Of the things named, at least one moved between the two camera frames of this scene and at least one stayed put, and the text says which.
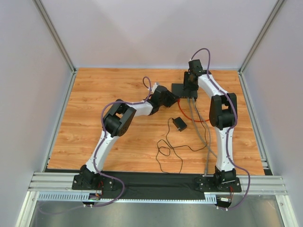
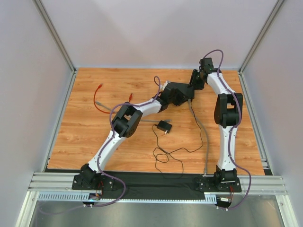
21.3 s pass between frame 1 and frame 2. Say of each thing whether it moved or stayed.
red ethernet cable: moved
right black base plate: stayed
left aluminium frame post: stayed
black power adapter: moved
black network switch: stayed
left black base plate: stayed
